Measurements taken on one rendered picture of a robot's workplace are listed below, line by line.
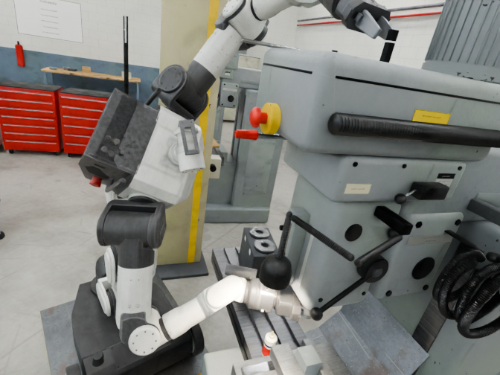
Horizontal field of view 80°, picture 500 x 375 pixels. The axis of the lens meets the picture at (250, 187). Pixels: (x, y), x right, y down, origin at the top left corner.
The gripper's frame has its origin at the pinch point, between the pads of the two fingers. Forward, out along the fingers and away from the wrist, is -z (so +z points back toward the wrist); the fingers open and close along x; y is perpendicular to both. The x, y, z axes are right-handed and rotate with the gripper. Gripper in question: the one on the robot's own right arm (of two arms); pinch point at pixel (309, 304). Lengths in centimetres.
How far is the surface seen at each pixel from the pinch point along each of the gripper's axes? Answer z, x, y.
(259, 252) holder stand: 15.9, 33.2, 8.8
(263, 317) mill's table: 10.1, 18.3, 27.4
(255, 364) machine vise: 11.9, -7.0, 20.4
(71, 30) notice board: 565, 730, -54
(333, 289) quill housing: -1.4, -10.3, -15.3
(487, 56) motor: -19, 1, -71
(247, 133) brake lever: 26, -2, -47
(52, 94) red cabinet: 340, 347, 31
